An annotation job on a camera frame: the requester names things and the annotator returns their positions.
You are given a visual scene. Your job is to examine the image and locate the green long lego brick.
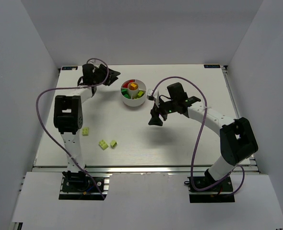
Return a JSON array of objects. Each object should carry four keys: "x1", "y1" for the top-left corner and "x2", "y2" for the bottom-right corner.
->
[{"x1": 121, "y1": 88, "x2": 131, "y2": 99}]

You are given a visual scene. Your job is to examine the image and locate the orange lego brick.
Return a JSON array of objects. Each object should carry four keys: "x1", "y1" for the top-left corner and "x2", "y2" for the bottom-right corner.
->
[{"x1": 128, "y1": 82, "x2": 139, "y2": 91}]

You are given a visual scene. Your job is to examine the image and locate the light green sloped lego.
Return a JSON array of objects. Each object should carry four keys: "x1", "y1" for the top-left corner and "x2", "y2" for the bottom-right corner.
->
[{"x1": 110, "y1": 140, "x2": 117, "y2": 149}]

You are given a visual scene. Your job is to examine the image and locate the pale green lego brick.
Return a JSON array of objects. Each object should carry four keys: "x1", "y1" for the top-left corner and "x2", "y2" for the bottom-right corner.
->
[{"x1": 82, "y1": 127, "x2": 89, "y2": 136}]

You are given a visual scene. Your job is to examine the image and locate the light green lego brick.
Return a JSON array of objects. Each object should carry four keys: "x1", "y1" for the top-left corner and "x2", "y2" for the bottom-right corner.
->
[{"x1": 98, "y1": 139, "x2": 108, "y2": 150}]

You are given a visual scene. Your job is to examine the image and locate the red lego brick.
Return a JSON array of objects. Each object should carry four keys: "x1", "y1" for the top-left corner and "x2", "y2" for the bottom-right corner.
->
[{"x1": 122, "y1": 82, "x2": 129, "y2": 88}]

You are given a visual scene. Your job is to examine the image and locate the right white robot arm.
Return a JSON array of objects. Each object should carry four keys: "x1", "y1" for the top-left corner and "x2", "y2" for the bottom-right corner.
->
[{"x1": 147, "y1": 82, "x2": 259, "y2": 186}]

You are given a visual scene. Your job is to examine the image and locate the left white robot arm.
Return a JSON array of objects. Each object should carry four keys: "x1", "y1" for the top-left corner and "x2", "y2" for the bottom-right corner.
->
[{"x1": 53, "y1": 63, "x2": 120, "y2": 174}]

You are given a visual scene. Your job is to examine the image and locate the white round divided container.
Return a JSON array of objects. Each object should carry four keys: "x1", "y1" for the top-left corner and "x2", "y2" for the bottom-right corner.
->
[{"x1": 120, "y1": 79, "x2": 147, "y2": 107}]

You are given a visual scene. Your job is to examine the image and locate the left blue table label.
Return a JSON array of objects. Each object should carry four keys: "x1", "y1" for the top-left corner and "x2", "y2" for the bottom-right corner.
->
[{"x1": 61, "y1": 66, "x2": 78, "y2": 71}]

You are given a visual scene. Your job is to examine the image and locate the blue table label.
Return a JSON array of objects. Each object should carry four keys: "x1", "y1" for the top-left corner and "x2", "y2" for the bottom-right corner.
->
[
  {"x1": 61, "y1": 66, "x2": 78, "y2": 71},
  {"x1": 203, "y1": 64, "x2": 221, "y2": 69}
]

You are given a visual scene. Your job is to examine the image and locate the right blue table label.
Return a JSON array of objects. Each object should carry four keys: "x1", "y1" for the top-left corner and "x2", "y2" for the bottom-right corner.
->
[{"x1": 203, "y1": 64, "x2": 221, "y2": 69}]

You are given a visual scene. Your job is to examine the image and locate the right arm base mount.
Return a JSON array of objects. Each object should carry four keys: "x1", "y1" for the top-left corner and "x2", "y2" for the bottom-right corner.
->
[{"x1": 184, "y1": 177, "x2": 235, "y2": 204}]

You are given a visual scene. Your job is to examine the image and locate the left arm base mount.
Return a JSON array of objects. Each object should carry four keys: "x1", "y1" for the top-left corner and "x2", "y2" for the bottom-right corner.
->
[{"x1": 59, "y1": 171, "x2": 107, "y2": 201}]

